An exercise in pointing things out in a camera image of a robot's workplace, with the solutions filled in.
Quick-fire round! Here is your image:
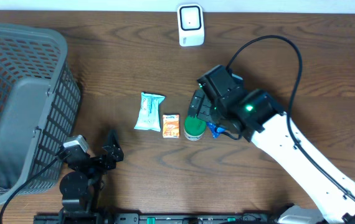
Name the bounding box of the green lid white jar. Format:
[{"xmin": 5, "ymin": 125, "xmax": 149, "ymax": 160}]
[{"xmin": 184, "ymin": 116, "xmax": 207, "ymax": 141}]

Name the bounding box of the orange snack packet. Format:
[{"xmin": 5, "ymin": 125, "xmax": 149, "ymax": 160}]
[{"xmin": 163, "ymin": 114, "xmax": 180, "ymax": 138}]

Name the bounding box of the blue Oreo cookie pack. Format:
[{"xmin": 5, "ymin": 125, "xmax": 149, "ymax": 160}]
[{"xmin": 207, "ymin": 122, "xmax": 225, "ymax": 139}]

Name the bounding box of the light teal wipes pack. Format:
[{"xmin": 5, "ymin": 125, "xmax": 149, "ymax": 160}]
[{"xmin": 134, "ymin": 92, "xmax": 165, "ymax": 132}]

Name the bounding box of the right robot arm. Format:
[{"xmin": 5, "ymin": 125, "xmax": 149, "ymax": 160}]
[{"xmin": 188, "ymin": 65, "xmax": 355, "ymax": 223}]

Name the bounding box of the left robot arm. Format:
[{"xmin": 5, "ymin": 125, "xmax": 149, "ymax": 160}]
[{"xmin": 57, "ymin": 130, "xmax": 124, "ymax": 224}]

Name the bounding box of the white barcode scanner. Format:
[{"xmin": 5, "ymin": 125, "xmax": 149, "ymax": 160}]
[{"xmin": 177, "ymin": 4, "xmax": 205, "ymax": 47}]

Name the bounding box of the grey plastic mesh basket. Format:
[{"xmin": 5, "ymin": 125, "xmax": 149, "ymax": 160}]
[{"xmin": 0, "ymin": 23, "xmax": 81, "ymax": 205}]

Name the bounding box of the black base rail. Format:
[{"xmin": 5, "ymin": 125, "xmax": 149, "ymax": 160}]
[{"xmin": 34, "ymin": 212, "xmax": 321, "ymax": 224}]

